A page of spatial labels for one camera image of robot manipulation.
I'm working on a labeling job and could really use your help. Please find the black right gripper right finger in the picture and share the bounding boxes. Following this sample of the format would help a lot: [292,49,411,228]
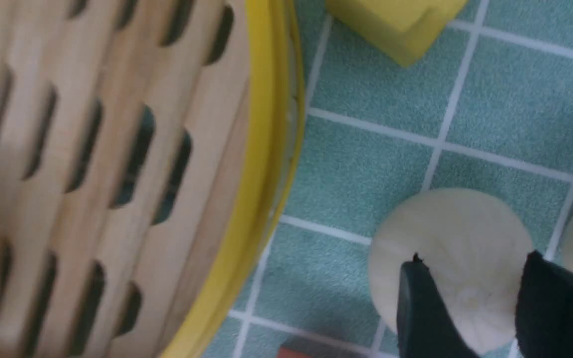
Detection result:
[515,250,573,358]

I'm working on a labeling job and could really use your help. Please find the yellow foam cube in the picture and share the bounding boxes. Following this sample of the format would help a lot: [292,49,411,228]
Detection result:
[326,0,468,68]

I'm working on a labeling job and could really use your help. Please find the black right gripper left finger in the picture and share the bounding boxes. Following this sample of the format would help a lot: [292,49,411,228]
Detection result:
[396,253,478,358]

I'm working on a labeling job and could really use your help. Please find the green checkered tablecloth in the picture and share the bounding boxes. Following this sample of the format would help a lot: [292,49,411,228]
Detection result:
[204,0,573,358]

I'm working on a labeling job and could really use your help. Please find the bamboo steamer tray yellow rims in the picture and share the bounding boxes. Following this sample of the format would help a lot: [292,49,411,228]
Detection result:
[0,0,304,358]

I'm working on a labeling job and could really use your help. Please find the orange foam cube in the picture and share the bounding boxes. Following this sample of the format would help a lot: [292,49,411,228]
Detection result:
[275,336,363,358]

